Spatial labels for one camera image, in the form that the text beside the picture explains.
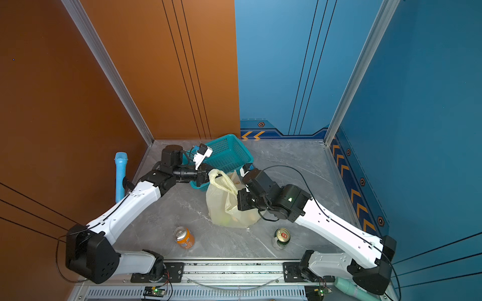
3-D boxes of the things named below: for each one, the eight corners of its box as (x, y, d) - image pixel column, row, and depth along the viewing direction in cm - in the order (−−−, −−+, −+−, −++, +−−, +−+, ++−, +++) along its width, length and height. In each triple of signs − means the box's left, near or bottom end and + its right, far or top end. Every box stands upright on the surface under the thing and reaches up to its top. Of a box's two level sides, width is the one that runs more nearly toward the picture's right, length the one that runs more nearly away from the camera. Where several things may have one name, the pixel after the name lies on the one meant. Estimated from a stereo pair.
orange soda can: (180, 249, 81) (171, 241, 72) (183, 235, 85) (175, 226, 76) (193, 249, 81) (186, 241, 72) (195, 235, 85) (189, 226, 76)
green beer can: (274, 249, 80) (277, 242, 72) (273, 235, 84) (275, 227, 75) (286, 249, 80) (291, 242, 72) (285, 235, 84) (289, 227, 75)
